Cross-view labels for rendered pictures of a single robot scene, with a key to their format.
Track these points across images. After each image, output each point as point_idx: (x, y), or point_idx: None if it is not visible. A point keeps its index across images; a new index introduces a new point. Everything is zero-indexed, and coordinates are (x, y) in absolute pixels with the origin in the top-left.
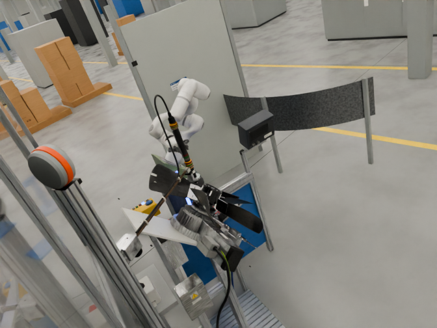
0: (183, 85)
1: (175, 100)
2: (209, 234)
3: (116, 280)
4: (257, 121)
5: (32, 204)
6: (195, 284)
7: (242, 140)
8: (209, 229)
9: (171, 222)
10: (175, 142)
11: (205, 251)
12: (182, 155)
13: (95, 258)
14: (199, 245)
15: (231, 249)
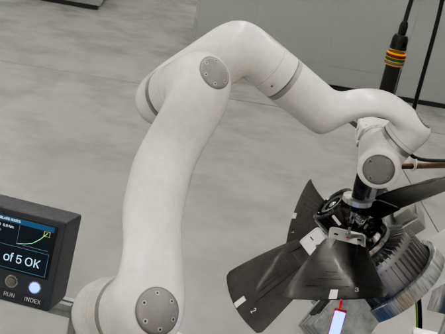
0: (267, 34)
1: (310, 70)
2: (391, 222)
3: None
4: (23, 202)
5: None
6: (428, 331)
7: (61, 279)
8: (387, 219)
9: (441, 264)
10: (384, 119)
11: (420, 211)
12: None
13: None
14: (421, 219)
15: (386, 189)
